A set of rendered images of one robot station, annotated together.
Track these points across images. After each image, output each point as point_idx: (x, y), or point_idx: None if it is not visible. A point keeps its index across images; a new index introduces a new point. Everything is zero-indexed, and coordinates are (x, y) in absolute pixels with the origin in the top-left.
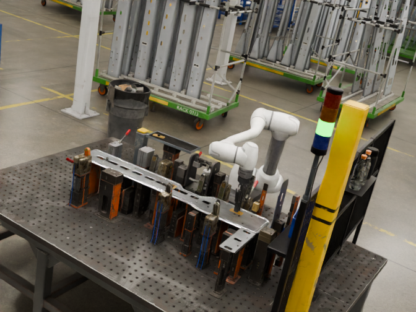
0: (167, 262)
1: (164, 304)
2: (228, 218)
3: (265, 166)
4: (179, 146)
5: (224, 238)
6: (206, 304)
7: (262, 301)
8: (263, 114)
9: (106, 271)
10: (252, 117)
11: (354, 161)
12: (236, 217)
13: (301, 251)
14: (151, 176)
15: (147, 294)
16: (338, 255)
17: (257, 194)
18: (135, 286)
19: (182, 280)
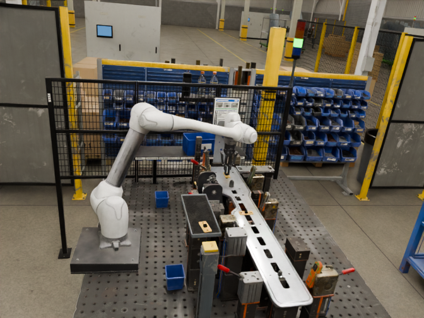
0: (275, 229)
1: (307, 211)
2: (237, 178)
3: (124, 177)
4: (204, 204)
5: None
6: (280, 200)
7: None
8: (163, 112)
9: (331, 243)
10: (171, 120)
11: (186, 89)
12: (230, 176)
13: (263, 127)
14: (250, 230)
15: (313, 219)
16: (140, 180)
17: (97, 228)
18: (317, 226)
19: (279, 216)
